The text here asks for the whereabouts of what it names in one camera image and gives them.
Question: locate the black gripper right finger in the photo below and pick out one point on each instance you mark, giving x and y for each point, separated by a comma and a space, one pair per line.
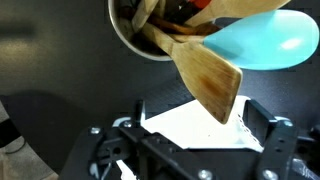
263, 125

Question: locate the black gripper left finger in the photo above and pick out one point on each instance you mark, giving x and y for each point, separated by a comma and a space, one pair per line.
139, 111

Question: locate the wooden spatula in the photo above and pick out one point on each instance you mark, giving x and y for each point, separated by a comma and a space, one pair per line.
206, 78

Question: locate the white plastic basket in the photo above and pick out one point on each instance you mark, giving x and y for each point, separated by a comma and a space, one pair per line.
186, 128

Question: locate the teal silicone spatula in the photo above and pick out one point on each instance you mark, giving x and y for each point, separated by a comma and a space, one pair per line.
266, 41

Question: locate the steel utensil holder cup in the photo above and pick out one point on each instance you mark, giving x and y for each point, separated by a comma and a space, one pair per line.
121, 30

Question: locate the round black table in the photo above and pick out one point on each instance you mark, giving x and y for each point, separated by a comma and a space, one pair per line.
66, 70

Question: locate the dark wooden spoon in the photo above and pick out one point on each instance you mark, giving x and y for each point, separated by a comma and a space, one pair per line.
180, 29

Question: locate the light wooden spoon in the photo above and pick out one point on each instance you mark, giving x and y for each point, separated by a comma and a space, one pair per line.
233, 8

